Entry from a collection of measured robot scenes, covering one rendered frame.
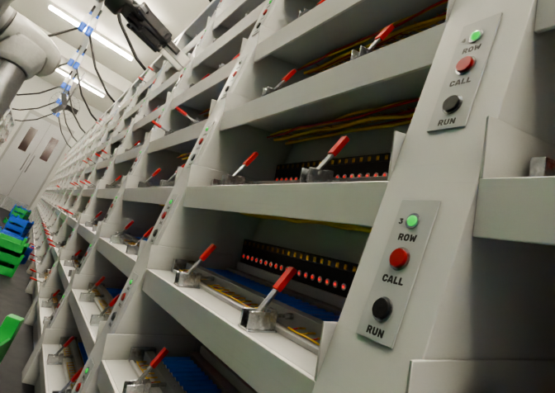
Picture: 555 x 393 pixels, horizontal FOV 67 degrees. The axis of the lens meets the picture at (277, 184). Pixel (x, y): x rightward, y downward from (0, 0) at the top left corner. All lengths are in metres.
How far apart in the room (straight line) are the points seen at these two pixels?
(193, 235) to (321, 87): 0.47
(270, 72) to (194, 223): 0.41
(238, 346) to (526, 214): 0.33
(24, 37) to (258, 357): 1.37
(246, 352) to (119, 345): 0.50
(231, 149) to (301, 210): 0.49
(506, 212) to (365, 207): 0.15
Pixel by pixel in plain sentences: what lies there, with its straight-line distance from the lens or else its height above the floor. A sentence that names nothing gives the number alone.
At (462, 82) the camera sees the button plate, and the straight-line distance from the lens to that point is 0.43.
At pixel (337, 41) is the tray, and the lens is 0.97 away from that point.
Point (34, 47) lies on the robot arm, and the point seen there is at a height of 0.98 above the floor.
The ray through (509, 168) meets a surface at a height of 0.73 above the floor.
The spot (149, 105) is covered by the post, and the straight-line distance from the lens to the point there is 2.41.
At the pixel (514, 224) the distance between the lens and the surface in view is 0.34.
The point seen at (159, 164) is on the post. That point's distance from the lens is 1.66.
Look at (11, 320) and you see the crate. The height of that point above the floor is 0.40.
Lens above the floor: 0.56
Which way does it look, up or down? 14 degrees up
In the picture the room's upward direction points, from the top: 24 degrees clockwise
